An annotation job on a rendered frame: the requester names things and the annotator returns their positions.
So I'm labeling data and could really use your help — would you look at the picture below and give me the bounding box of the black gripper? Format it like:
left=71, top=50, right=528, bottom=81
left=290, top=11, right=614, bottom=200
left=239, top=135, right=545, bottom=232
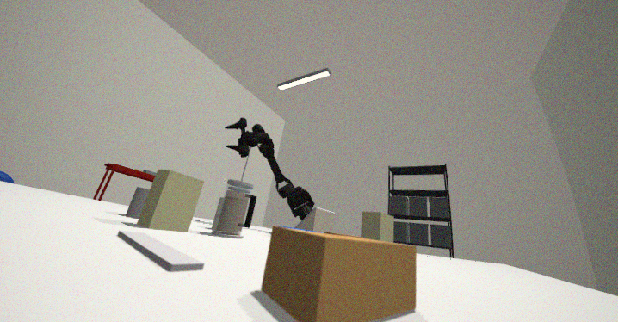
left=225, top=118, right=259, bottom=158

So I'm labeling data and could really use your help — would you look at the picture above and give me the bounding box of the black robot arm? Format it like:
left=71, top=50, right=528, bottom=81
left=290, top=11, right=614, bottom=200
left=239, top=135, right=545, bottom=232
left=252, top=124, right=315, bottom=220

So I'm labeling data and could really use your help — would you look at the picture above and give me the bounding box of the french press coffee maker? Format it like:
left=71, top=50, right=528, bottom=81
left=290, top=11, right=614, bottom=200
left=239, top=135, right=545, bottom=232
left=211, top=137, right=257, bottom=239

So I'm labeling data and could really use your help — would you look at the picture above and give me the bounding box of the grey flat bar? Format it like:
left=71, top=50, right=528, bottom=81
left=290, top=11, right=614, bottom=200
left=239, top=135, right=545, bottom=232
left=117, top=231, right=204, bottom=272

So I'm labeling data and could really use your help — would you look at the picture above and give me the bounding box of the cream cylinder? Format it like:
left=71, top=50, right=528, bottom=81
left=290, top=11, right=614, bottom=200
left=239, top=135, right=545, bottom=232
left=212, top=197, right=224, bottom=230

